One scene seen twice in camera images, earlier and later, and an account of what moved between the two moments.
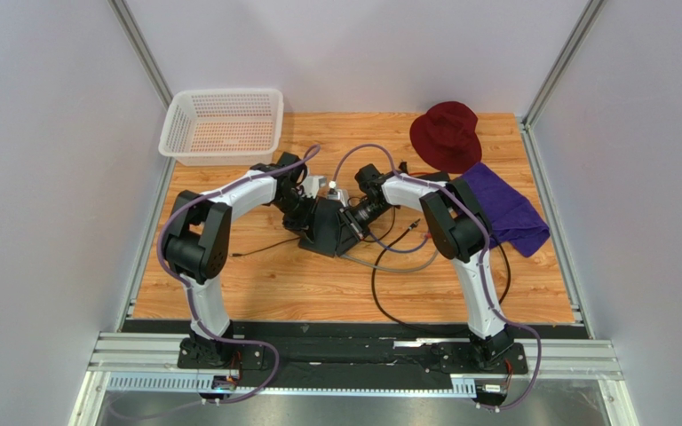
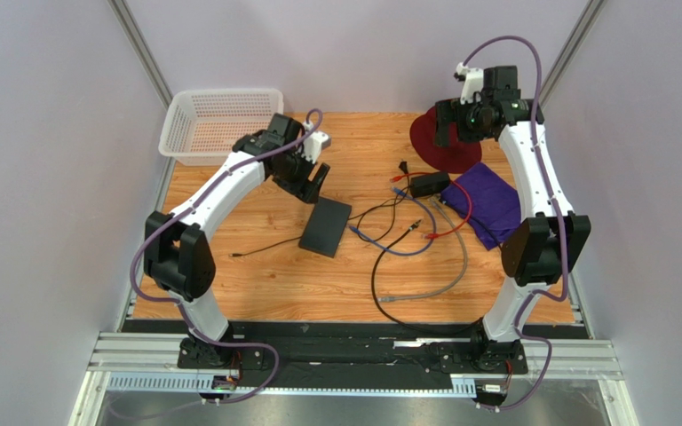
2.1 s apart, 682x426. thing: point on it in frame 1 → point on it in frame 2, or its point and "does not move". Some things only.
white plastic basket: (224, 127) does not move
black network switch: (323, 224) does not move
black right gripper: (349, 220) → (446, 118)
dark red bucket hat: (447, 138) does not move
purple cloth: (509, 216) does not move
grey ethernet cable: (413, 268) → (450, 285)
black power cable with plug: (236, 255) does not move
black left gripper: (305, 224) → (310, 193)
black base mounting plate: (366, 357) does not move
